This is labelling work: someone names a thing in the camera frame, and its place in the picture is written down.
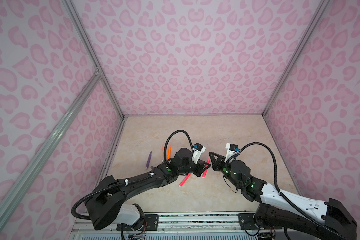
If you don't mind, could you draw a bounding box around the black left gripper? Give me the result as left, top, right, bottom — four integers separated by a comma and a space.
177, 157, 211, 176

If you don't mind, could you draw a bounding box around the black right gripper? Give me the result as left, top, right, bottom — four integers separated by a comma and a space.
207, 152, 243, 189

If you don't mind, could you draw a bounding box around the pink highlighter pen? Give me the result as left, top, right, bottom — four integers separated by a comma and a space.
179, 173, 191, 187
202, 158, 211, 178

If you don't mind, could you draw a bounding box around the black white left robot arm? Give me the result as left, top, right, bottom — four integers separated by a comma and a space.
84, 148, 211, 231

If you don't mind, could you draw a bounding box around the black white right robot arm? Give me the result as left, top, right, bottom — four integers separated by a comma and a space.
209, 152, 357, 240

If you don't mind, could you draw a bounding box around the purple marker pen left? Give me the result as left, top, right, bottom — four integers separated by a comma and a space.
145, 152, 152, 170

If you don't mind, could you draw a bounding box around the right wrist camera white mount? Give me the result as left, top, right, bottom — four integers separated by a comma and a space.
226, 143, 240, 160

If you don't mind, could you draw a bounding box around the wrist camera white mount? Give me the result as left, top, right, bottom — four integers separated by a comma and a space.
226, 143, 240, 160
192, 143, 206, 164

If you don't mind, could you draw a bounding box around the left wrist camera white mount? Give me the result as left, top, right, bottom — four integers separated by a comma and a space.
192, 143, 206, 164

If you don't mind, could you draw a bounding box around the aluminium front rail frame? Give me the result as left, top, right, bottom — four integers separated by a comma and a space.
68, 211, 328, 240

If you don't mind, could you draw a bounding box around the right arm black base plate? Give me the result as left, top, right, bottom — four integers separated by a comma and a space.
238, 213, 259, 231

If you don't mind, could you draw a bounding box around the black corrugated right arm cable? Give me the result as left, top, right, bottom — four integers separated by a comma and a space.
232, 141, 349, 240

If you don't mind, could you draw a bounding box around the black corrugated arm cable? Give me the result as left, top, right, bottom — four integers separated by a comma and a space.
70, 129, 194, 221
232, 141, 349, 240

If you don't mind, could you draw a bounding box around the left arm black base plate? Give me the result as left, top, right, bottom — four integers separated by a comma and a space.
117, 214, 159, 232

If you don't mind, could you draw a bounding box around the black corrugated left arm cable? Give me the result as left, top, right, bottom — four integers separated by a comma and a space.
70, 129, 194, 221

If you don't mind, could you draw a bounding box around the diagonal aluminium wall strut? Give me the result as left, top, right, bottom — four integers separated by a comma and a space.
0, 73, 102, 233

